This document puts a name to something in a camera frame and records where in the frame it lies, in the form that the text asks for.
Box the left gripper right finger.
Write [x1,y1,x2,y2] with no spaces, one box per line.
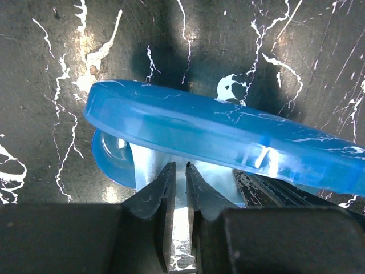
[186,163,364,273]

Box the blue glasses case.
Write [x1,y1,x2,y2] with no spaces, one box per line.
[84,79,364,196]

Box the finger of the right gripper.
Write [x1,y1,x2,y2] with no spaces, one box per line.
[232,168,365,222]

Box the light blue cleaning cloth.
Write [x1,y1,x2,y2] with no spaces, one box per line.
[130,144,244,209]

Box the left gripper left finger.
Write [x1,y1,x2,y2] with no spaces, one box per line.
[1,162,176,273]

